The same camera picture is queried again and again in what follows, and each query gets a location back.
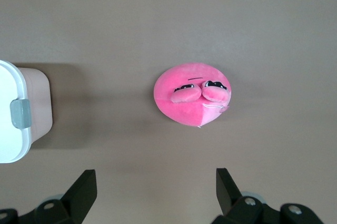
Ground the pink plastic storage box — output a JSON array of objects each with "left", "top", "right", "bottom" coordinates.
[{"left": 17, "top": 67, "right": 54, "bottom": 144}]

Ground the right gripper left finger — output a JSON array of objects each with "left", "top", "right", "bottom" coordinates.
[{"left": 34, "top": 169, "right": 98, "bottom": 224}]

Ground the pink round plush toy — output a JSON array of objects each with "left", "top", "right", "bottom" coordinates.
[{"left": 153, "top": 62, "right": 232, "bottom": 129}]

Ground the brown table mat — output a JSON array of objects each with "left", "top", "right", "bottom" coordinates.
[{"left": 0, "top": 0, "right": 337, "bottom": 224}]

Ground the white plastic box lid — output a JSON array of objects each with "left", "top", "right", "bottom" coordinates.
[{"left": 0, "top": 60, "right": 33, "bottom": 164}]

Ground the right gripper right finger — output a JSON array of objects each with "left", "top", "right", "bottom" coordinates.
[{"left": 213, "top": 168, "right": 265, "bottom": 224}]

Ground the grey lid latch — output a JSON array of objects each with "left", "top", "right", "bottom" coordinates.
[{"left": 9, "top": 99, "right": 33, "bottom": 129}]

